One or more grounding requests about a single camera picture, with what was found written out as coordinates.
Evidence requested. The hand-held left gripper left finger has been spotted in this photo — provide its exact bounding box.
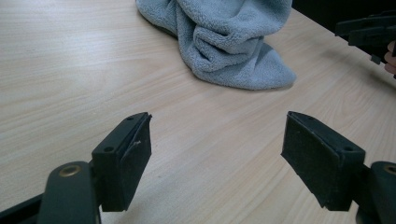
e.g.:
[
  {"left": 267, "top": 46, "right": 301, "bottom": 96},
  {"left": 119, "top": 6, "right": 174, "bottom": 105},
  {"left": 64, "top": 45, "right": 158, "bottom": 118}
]
[{"left": 91, "top": 111, "right": 153, "bottom": 213}]

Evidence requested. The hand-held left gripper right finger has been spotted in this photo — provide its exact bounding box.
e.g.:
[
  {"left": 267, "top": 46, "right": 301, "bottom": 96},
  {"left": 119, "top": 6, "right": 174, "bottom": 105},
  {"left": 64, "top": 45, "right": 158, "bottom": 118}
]
[{"left": 280, "top": 110, "right": 366, "bottom": 212}]

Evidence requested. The light blue terry towel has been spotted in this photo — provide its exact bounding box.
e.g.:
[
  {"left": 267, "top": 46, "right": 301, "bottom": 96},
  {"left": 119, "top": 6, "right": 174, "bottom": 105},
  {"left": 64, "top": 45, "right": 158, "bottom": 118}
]
[{"left": 135, "top": 0, "right": 297, "bottom": 91}]

